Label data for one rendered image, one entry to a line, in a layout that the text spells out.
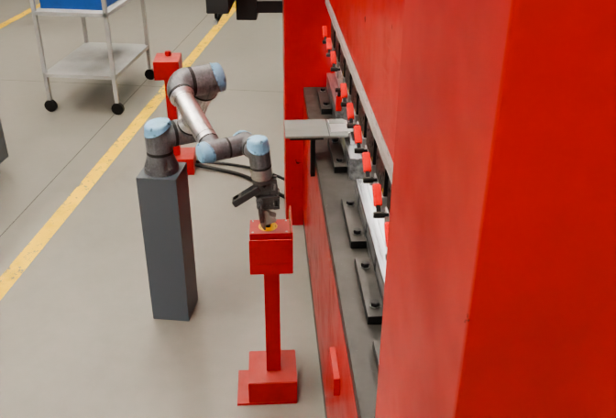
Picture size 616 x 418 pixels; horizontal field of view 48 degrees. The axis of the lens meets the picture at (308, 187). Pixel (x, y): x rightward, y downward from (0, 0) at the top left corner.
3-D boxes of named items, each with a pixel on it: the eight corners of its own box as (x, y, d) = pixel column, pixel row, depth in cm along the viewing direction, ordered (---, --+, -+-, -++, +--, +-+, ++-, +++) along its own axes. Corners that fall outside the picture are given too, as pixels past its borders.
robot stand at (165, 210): (153, 319, 339) (135, 178, 302) (163, 296, 354) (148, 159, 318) (189, 321, 337) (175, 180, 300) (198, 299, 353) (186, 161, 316)
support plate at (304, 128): (283, 122, 303) (283, 119, 302) (344, 120, 305) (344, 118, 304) (285, 138, 287) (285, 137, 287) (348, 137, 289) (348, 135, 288)
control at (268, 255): (250, 246, 276) (248, 206, 267) (291, 244, 277) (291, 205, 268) (249, 274, 258) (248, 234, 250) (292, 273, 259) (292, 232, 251)
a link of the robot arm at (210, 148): (156, 65, 262) (203, 148, 234) (183, 60, 267) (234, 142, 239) (155, 89, 270) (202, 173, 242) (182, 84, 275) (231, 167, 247)
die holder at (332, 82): (325, 89, 372) (326, 72, 368) (336, 89, 373) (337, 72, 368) (335, 126, 328) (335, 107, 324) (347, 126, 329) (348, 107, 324)
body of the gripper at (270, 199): (280, 211, 247) (276, 181, 242) (256, 214, 247) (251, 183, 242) (280, 201, 254) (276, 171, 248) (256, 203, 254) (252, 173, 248)
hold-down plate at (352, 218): (341, 204, 262) (341, 198, 260) (355, 204, 262) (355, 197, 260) (350, 248, 235) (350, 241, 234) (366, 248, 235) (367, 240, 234)
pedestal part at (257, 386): (238, 371, 307) (237, 351, 301) (295, 369, 308) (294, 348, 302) (236, 405, 289) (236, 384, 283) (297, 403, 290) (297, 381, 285)
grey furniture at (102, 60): (87, 75, 654) (71, -28, 609) (156, 79, 648) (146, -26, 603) (45, 111, 575) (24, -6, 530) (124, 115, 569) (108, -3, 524)
